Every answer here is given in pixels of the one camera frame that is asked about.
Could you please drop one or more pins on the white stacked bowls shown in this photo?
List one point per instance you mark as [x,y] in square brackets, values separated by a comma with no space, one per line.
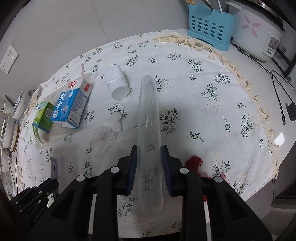
[10,134]

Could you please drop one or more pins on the green carton box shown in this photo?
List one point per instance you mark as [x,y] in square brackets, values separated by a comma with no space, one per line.
[43,115]

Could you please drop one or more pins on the blue utensil basket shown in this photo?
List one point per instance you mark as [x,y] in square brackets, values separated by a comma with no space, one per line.
[213,27]

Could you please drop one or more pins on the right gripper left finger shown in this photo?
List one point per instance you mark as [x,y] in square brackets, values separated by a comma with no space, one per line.
[131,168]

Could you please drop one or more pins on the red mesh net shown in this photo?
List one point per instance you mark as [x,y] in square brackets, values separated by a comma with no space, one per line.
[195,162]

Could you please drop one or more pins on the floral white tablecloth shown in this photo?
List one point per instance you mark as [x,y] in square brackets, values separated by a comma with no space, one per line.
[205,110]

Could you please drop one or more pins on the blue milk carton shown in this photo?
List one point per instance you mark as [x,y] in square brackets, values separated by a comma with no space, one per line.
[71,103]

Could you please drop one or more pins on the clear plastic tube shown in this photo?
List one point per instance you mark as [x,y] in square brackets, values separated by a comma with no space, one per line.
[150,174]

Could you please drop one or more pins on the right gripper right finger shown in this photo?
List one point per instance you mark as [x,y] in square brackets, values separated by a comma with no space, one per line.
[167,166]

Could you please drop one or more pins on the white plastic cup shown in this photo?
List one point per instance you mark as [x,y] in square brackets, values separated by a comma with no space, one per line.
[116,82]

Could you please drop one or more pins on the black power adapter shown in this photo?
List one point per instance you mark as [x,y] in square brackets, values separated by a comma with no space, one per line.
[291,109]

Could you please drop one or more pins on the white rice cooker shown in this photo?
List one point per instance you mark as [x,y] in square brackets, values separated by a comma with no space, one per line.
[258,27]

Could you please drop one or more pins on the blue white porcelain bowl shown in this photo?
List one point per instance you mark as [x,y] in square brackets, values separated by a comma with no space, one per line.
[21,105]

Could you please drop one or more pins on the wall power socket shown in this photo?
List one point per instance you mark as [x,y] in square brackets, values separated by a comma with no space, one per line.
[9,59]

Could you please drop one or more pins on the toaster oven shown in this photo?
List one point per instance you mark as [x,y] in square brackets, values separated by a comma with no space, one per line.
[284,57]

